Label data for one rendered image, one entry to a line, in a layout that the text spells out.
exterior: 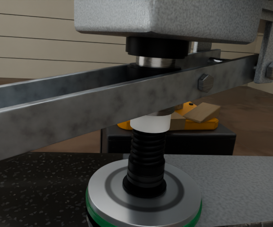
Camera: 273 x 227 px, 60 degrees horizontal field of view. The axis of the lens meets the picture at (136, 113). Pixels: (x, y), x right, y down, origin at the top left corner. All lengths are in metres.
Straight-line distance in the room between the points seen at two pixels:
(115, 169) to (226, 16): 0.35
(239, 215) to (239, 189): 0.09
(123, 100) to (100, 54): 6.21
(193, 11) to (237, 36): 0.09
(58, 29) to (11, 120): 6.27
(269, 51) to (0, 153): 0.43
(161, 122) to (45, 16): 6.25
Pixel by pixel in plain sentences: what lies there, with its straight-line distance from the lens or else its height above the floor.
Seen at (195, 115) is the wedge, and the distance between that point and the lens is 1.16.
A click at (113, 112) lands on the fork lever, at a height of 1.03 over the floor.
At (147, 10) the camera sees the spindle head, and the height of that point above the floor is 1.15.
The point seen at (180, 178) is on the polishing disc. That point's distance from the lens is 0.51.
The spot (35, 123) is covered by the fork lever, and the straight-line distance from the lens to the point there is 0.27.
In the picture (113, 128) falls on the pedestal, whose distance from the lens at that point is 1.06.
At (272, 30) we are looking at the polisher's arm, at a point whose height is 1.15.
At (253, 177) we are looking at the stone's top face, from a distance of 0.66.
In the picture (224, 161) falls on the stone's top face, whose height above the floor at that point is 0.82.
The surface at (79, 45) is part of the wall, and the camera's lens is 6.48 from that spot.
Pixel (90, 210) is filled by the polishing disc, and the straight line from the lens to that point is 0.44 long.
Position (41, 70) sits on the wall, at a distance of 6.63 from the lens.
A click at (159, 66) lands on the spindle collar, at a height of 1.08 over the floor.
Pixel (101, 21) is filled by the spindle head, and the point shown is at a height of 1.14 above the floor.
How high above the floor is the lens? 1.12
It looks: 17 degrees down
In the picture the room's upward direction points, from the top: 4 degrees clockwise
